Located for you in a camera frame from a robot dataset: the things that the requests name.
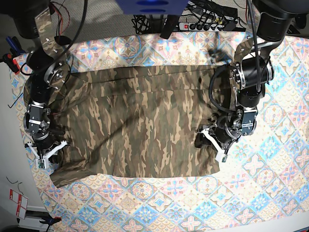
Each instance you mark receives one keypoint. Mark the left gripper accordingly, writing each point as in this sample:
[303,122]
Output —
[223,134]

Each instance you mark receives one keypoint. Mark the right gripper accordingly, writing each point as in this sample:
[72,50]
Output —
[45,145]

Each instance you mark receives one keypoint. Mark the camouflage T-shirt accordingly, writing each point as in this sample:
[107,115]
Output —
[135,122]

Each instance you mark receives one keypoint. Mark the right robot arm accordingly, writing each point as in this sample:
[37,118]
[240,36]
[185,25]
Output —
[33,21]

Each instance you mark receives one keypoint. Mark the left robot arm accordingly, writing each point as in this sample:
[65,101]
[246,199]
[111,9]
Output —
[250,70]

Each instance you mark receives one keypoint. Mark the red white label tag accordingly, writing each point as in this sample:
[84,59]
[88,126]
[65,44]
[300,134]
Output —
[20,203]

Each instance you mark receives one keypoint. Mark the black blue bottom clamp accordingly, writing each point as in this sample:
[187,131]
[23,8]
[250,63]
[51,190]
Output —
[49,221]

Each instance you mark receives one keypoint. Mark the patterned tile tablecloth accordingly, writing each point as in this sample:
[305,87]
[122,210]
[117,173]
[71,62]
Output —
[266,176]

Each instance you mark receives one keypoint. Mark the red black table clamp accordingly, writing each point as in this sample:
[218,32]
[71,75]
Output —
[11,62]

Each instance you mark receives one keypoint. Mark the blue table clamp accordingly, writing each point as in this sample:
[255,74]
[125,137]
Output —
[16,48]

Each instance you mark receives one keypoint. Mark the white power strip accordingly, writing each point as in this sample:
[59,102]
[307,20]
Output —
[185,26]

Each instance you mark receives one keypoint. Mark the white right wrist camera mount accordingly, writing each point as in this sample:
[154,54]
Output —
[42,160]

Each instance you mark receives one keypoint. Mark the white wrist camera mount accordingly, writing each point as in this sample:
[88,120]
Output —
[221,155]
[42,160]

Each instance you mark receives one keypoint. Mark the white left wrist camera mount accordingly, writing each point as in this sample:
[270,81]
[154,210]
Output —
[221,155]

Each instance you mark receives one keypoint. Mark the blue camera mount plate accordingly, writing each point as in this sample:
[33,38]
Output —
[152,7]

